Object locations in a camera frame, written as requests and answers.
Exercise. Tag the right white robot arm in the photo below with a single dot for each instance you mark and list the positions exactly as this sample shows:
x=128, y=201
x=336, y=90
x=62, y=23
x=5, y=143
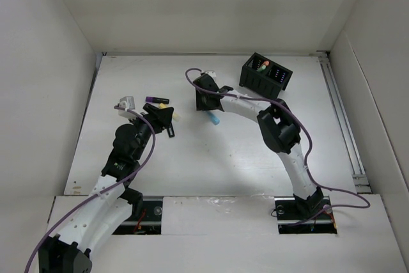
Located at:
x=280, y=133

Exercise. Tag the aluminium side rail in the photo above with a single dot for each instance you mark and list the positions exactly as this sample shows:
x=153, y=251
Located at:
x=357, y=169

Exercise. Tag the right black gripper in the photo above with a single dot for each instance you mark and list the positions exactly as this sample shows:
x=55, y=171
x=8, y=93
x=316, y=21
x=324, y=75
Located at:
x=200, y=105

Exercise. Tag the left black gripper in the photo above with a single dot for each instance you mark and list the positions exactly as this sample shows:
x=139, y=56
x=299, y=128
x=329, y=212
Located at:
x=158, y=119

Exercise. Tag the black green-capped highlighter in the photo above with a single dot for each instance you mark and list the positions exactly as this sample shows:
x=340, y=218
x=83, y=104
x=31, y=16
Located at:
x=170, y=131

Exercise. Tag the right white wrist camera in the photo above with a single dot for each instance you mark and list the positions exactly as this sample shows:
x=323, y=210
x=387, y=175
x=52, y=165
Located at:
x=211, y=73

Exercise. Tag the black purple-capped marker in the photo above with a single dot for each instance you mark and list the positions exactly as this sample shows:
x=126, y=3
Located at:
x=157, y=100

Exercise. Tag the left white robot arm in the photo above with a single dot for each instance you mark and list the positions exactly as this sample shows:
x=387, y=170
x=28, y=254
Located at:
x=72, y=243

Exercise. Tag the yellow pastel highlighter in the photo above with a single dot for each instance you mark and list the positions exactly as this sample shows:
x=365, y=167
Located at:
x=176, y=117

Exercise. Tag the black two-compartment organizer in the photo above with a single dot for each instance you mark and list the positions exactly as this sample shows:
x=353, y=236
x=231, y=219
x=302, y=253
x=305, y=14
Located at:
x=268, y=83

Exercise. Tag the green pastel highlighter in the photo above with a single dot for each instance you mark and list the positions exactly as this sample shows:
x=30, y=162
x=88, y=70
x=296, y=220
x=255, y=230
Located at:
x=261, y=68

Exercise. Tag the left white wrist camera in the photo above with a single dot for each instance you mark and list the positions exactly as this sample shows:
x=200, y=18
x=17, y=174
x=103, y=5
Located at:
x=126, y=108

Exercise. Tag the blue pastel highlighter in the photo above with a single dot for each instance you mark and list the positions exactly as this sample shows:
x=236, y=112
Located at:
x=214, y=119

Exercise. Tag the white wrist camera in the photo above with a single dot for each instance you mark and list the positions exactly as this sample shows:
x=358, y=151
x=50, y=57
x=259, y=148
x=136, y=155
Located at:
x=211, y=73
x=126, y=108

